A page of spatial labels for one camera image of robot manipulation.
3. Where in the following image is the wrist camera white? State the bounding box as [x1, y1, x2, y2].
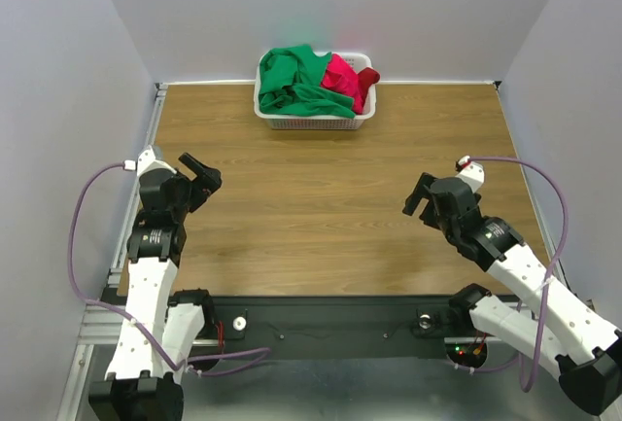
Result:
[121, 145, 177, 178]
[455, 156, 485, 193]

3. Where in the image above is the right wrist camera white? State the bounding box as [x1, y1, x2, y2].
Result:
[455, 156, 485, 193]

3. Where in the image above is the pink t shirt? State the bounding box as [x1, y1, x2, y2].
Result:
[321, 53, 367, 115]

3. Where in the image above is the aluminium frame rail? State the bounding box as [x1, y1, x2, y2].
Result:
[56, 83, 169, 420]

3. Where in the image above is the green t shirt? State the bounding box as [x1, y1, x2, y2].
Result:
[258, 45, 356, 119]

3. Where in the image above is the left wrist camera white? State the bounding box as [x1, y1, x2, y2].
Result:
[121, 145, 177, 178]

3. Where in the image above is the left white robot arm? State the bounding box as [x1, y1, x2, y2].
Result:
[88, 146, 222, 420]

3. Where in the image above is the dark red t shirt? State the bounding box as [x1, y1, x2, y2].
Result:
[358, 67, 380, 115]

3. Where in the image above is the white plastic laundry basket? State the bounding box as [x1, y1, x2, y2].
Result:
[254, 51, 377, 130]

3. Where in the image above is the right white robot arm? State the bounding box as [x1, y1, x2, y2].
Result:
[402, 165, 621, 416]

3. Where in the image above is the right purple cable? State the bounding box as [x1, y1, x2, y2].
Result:
[454, 156, 570, 394]

